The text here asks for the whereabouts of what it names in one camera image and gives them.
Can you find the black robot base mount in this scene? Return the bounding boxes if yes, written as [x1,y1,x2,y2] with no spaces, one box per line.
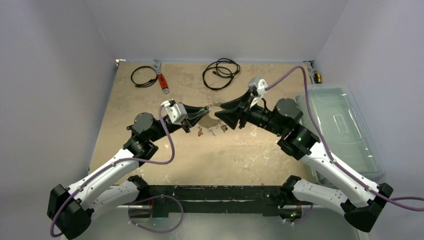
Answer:
[128,175,310,222]

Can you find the metal key organizer ring plate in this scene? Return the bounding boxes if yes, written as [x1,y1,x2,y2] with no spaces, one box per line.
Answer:
[197,102,229,137]

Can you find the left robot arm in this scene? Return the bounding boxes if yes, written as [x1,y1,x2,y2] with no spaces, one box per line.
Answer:
[47,100,209,240]

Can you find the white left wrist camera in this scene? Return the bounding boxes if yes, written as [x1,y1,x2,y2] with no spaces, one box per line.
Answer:
[161,99,188,126]

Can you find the black coiled cable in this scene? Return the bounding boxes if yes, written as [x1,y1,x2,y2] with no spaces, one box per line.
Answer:
[202,57,241,91]
[130,65,159,89]

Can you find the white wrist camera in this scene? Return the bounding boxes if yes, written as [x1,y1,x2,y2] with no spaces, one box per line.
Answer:
[161,99,188,126]
[248,76,268,109]

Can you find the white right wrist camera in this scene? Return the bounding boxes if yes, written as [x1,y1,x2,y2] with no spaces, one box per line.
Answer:
[248,76,268,109]

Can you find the black coiled cable right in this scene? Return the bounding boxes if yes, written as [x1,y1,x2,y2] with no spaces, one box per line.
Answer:
[202,57,241,91]

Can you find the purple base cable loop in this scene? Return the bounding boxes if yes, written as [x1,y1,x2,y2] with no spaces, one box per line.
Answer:
[127,194,185,234]

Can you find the yellow black clamp tool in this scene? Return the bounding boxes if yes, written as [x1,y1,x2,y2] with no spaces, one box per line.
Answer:
[303,60,322,84]

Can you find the clear plastic storage bin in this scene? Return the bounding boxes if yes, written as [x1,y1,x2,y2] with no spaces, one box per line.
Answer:
[295,84,386,183]

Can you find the black coiled cable left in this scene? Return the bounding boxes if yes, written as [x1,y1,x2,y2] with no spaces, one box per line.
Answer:
[130,65,159,89]

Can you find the red handled adjustable wrench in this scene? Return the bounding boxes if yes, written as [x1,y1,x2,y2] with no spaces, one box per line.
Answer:
[152,59,170,94]

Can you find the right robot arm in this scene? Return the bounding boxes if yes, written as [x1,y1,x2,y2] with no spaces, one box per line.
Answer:
[215,91,393,233]

